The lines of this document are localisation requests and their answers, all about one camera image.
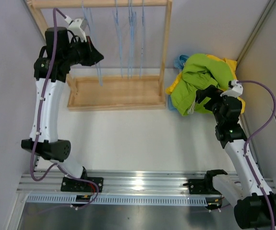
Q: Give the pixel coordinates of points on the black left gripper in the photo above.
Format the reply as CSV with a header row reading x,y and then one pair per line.
x,y
93,56

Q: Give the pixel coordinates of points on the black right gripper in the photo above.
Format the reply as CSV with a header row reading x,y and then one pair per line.
x,y
202,94

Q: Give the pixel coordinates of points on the blue hanger of green shorts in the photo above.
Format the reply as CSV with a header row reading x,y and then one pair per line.
x,y
90,23

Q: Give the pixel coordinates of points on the lime green shorts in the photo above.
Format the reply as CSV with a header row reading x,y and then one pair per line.
x,y
195,83

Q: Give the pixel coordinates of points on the blue hanger of navy shorts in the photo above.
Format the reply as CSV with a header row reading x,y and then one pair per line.
x,y
132,23

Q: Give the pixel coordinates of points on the blue hanger of light shorts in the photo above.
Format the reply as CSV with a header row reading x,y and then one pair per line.
x,y
129,38

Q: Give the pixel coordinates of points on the yellow shorts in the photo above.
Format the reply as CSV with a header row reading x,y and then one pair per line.
x,y
231,67

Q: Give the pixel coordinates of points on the light blue shorts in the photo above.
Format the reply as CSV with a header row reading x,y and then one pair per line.
x,y
179,63

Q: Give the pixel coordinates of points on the blue hanger of yellow shorts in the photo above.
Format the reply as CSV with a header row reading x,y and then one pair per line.
x,y
119,35

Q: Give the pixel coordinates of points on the blue hanger of camouflage shorts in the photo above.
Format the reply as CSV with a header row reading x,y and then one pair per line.
x,y
142,41

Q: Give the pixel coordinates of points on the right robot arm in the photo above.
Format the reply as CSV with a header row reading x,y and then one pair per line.
x,y
253,200

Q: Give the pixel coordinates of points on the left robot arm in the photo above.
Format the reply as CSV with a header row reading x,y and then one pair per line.
x,y
50,72

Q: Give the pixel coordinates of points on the wooden clothes rack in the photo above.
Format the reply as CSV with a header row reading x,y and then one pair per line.
x,y
116,93

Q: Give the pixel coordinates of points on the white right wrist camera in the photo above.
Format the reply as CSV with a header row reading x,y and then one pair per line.
x,y
235,89

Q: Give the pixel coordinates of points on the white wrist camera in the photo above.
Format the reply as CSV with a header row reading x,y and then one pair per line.
x,y
77,26
235,89

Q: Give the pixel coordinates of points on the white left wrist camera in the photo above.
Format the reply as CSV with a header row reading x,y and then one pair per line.
x,y
77,26

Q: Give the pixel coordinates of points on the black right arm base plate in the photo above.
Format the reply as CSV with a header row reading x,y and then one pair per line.
x,y
200,187

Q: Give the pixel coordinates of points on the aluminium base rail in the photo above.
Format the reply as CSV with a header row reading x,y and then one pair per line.
x,y
118,182

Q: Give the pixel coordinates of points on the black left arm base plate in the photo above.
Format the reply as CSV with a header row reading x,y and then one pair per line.
x,y
71,185

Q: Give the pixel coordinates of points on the slotted cable duct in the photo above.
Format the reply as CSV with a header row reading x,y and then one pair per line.
x,y
195,201

